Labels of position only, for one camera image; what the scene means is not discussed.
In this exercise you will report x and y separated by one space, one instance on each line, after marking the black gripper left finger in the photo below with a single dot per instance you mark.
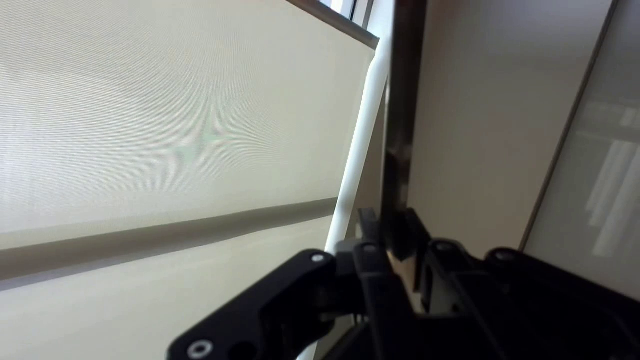
300 301

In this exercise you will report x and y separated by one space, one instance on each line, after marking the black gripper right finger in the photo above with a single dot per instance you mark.
506 304

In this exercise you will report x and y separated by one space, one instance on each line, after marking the metal ladle spoon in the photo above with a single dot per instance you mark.
404 85

